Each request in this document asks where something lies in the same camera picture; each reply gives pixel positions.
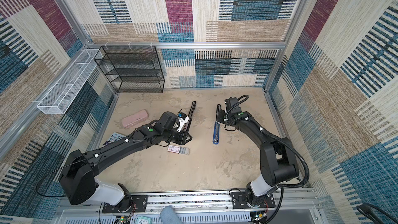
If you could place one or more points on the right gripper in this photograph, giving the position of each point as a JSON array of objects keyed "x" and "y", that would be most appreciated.
[{"x": 222, "y": 112}]

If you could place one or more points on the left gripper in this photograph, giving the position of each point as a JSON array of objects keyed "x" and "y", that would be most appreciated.
[{"x": 183, "y": 138}]

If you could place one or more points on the black stapler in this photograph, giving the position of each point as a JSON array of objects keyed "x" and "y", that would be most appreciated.
[{"x": 187, "y": 127}]

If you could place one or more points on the red white staple box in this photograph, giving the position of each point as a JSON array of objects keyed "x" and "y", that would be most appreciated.
[{"x": 174, "y": 149}]

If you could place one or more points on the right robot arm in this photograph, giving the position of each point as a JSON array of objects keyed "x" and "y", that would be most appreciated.
[{"x": 280, "y": 164}]

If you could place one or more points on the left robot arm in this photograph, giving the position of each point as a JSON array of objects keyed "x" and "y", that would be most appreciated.
[{"x": 78, "y": 177}]

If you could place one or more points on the pink pencil case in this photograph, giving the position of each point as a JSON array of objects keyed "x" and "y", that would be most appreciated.
[{"x": 134, "y": 119}]

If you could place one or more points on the black mesh shelf rack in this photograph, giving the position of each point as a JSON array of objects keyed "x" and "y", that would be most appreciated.
[{"x": 133, "y": 69}]

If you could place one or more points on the grey rounded object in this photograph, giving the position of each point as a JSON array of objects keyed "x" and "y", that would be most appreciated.
[{"x": 168, "y": 216}]

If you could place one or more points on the teal electronics box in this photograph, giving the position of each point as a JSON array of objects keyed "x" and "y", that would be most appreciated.
[{"x": 143, "y": 220}]

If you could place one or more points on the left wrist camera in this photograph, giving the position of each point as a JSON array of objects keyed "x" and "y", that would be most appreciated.
[{"x": 183, "y": 119}]

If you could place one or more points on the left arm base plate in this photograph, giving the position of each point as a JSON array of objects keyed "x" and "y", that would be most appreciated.
[{"x": 129, "y": 204}]

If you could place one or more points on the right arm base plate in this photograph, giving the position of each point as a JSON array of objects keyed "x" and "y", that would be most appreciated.
[{"x": 240, "y": 200}]

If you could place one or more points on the white wire basket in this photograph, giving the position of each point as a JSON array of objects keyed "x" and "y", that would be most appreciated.
[{"x": 63, "y": 93}]

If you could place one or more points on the black cable corner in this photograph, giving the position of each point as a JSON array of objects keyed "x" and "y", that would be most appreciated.
[{"x": 366, "y": 209}]

